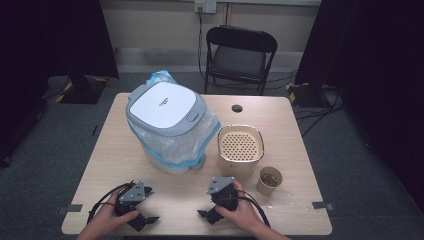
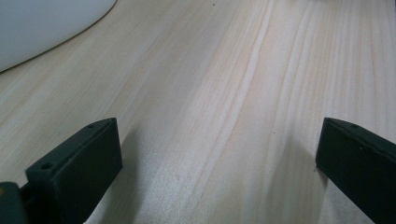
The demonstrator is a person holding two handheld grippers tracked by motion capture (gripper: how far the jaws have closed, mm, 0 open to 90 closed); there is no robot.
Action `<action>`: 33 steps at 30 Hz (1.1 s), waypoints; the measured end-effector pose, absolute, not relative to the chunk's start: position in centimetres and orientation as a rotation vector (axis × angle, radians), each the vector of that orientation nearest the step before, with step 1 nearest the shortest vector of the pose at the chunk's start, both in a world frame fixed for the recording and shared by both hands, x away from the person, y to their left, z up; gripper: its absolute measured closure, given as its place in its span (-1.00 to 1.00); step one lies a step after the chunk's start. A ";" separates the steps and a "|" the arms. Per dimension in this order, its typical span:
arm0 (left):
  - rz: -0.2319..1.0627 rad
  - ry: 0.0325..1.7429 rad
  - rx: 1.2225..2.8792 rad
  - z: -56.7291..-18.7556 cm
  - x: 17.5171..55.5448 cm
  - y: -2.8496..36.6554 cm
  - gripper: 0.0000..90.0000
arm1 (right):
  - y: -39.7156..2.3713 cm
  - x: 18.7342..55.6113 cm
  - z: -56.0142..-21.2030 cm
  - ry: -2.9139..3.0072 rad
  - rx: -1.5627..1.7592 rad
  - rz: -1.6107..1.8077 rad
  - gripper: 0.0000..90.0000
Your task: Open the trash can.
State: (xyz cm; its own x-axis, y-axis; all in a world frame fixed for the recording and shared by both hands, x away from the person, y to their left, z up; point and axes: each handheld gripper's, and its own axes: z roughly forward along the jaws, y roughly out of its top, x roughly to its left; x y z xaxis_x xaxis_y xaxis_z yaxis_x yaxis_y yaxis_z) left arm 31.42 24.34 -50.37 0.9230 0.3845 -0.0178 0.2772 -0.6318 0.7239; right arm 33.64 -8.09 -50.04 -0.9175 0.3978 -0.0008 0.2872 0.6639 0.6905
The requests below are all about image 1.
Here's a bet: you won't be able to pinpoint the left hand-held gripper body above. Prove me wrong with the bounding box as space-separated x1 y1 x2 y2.
114 180 148 218

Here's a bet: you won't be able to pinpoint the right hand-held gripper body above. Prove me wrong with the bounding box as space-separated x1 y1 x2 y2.
206 176 239 214

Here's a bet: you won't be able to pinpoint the brown paper cup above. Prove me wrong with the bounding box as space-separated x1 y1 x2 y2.
256 166 284 197

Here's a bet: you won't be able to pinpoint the beige strainer bin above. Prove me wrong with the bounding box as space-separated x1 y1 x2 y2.
216 124 265 181

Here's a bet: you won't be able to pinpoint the person's right hand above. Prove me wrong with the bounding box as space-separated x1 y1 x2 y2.
214 180 268 234

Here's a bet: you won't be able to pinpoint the person's left hand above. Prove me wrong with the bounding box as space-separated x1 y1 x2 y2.
83 191 141 238

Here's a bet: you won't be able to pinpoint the white lidded trash bin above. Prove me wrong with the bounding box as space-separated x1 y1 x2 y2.
128 69 222 168

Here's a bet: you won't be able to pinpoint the grey tape strip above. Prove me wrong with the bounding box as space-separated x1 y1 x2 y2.
311 200 335 211
56 203 84 215

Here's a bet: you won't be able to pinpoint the black stand base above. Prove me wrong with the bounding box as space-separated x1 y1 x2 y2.
285 81 332 108
59 75 108 105

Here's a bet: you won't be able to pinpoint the black folding chair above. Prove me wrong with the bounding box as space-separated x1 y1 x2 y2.
203 24 279 97

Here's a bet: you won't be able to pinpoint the black curtain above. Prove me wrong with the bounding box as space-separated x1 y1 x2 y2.
294 0 424 211
0 0 120 168

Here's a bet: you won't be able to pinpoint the right hand-held gripper black cable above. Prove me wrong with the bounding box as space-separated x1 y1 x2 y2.
237 189 272 228

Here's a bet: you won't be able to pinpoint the hand-held gripper black cable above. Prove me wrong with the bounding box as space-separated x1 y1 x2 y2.
237 189 272 228
86 181 134 225

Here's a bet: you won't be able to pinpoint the left hand-held gripper black cable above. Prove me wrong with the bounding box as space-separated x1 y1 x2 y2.
86 181 134 225

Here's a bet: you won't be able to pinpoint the black floor cables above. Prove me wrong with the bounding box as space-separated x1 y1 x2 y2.
294 89 344 138

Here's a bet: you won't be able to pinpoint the black power cable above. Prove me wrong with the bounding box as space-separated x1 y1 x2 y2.
197 8 214 84

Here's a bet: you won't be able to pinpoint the white wall socket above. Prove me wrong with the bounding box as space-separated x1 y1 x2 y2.
194 0 218 14

